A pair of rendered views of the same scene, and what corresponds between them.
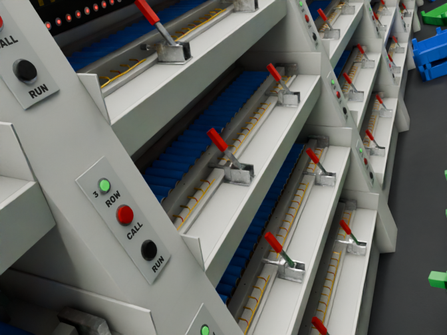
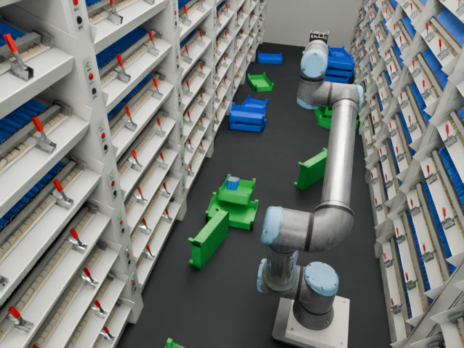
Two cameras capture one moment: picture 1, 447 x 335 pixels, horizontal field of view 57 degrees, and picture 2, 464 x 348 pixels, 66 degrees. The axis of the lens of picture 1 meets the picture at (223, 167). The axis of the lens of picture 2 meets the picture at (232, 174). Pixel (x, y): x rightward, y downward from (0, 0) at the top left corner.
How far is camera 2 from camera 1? 1.09 m
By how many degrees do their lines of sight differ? 30
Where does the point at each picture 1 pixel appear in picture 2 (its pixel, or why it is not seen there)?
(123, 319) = (112, 245)
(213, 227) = (132, 219)
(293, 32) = (173, 134)
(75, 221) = (113, 225)
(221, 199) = (134, 209)
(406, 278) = (182, 233)
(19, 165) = (109, 214)
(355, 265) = (165, 226)
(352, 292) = (161, 237)
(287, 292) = (143, 237)
